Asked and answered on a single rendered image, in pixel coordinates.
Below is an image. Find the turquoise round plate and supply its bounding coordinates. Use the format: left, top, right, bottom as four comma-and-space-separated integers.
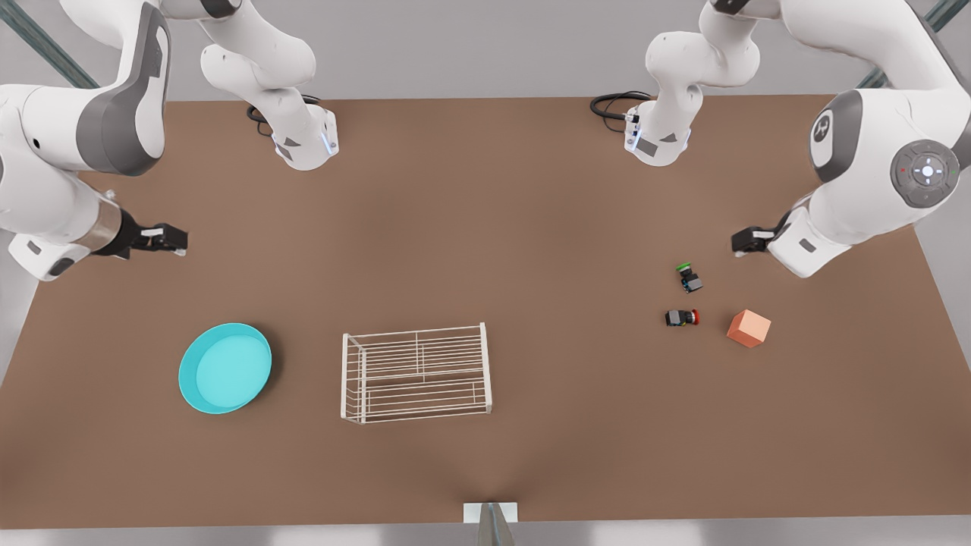
178, 323, 273, 415

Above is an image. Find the orange cube block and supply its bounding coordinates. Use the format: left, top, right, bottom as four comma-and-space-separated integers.
727, 309, 772, 349

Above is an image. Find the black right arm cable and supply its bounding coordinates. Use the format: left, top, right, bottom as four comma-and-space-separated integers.
247, 94, 322, 138

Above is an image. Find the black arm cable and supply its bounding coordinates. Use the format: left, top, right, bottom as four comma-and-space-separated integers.
590, 91, 655, 134
247, 94, 322, 138

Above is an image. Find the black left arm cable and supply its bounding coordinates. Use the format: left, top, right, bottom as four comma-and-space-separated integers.
590, 91, 655, 134

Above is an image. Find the white wire shelf rack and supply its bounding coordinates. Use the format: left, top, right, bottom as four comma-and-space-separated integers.
341, 323, 493, 425

